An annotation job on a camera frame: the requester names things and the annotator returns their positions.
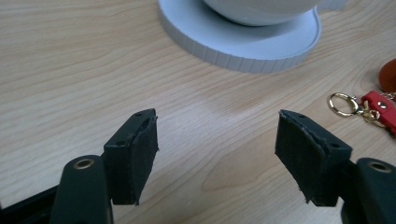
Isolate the white round ribbed coaster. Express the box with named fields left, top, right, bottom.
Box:
left=157, top=0, right=322, bottom=75

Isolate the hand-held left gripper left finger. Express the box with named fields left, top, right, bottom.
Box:
left=49, top=107, right=160, bottom=224

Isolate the white cup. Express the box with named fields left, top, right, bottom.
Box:
left=202, top=0, right=349, bottom=27

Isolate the red keychain with gold clasp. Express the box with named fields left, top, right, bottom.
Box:
left=326, top=58, right=396, bottom=135

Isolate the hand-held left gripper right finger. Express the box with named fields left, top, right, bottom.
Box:
left=275, top=108, right=396, bottom=224

